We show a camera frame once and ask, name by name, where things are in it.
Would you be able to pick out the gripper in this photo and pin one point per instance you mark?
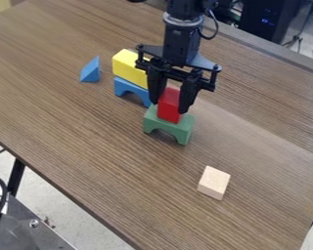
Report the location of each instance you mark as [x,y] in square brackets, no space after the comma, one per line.
[181,49]

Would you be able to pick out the red block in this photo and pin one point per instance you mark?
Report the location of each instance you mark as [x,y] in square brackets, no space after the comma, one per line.
[169,105]

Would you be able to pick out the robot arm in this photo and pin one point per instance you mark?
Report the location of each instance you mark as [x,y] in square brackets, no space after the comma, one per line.
[183,9]

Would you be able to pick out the green arch block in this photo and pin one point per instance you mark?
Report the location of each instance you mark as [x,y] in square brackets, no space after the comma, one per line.
[172,127]

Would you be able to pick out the blue arch block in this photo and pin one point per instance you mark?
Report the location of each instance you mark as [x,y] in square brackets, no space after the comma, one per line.
[131,88]

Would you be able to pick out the yellow block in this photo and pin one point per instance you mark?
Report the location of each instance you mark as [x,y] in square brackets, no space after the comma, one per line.
[128,67]

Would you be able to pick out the blue triangle block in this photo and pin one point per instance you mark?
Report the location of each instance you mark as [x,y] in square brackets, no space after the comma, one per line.
[92,70]

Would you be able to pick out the plain wooden block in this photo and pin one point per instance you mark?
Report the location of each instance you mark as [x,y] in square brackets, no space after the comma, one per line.
[214,182]

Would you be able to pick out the black computer tower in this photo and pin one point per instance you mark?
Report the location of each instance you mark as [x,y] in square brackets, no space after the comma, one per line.
[268,18]

